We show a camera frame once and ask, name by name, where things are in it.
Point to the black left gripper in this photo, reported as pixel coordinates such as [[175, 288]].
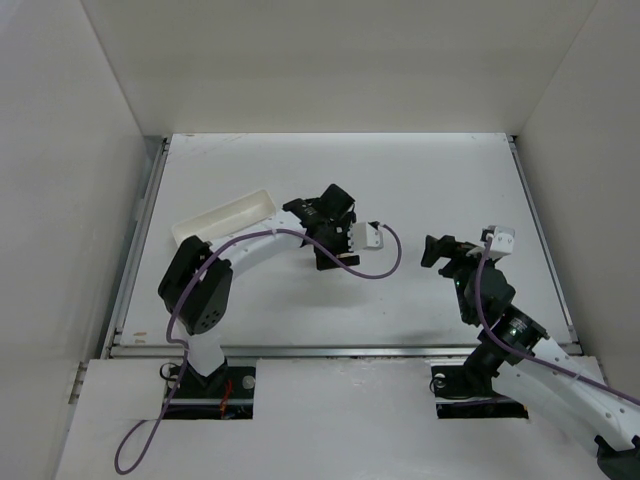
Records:
[[329, 240]]

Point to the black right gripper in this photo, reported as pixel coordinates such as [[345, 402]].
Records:
[[451, 257]]

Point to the white plastic tray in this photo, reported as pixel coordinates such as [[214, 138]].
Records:
[[228, 219]]

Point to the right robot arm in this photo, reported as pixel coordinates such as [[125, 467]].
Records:
[[519, 364]]

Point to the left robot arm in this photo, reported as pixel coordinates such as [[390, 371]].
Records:
[[218, 246]]

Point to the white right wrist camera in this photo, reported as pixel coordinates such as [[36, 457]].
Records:
[[499, 239]]

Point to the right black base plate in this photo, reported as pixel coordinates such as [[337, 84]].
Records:
[[459, 384]]

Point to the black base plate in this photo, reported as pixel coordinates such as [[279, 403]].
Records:
[[235, 384], [459, 384]]

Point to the right aluminium rail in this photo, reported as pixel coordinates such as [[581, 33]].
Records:
[[574, 346]]

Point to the aluminium rail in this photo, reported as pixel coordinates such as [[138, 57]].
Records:
[[574, 346], [133, 244], [119, 351]]

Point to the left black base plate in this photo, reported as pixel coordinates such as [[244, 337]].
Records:
[[235, 384]]

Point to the left aluminium rail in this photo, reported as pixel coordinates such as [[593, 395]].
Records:
[[133, 244]]

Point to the front aluminium rail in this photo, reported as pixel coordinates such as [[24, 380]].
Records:
[[119, 351]]

